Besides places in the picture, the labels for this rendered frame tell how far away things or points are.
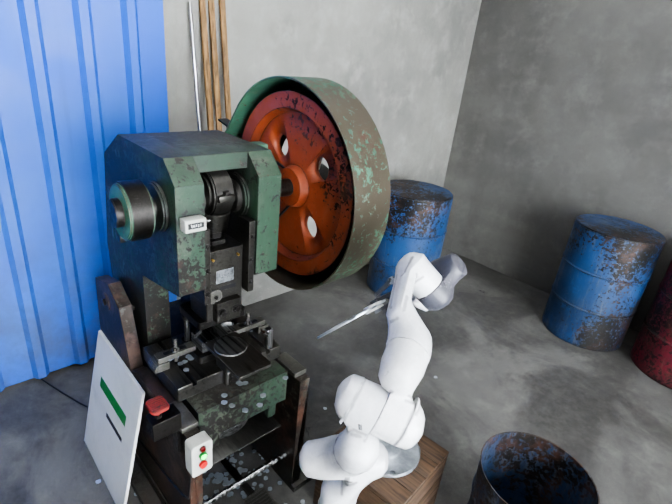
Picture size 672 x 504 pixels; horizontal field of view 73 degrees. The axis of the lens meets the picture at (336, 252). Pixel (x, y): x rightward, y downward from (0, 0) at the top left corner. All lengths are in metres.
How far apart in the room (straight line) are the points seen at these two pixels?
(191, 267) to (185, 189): 0.26
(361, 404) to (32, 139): 2.01
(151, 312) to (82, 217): 0.95
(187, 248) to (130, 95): 1.31
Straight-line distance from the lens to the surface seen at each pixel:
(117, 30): 2.65
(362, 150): 1.55
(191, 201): 1.47
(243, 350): 1.78
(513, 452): 2.24
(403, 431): 1.11
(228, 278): 1.70
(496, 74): 4.63
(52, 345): 3.02
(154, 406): 1.63
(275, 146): 1.94
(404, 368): 1.07
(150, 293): 1.90
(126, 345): 2.03
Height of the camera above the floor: 1.85
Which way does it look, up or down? 24 degrees down
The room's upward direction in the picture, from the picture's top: 6 degrees clockwise
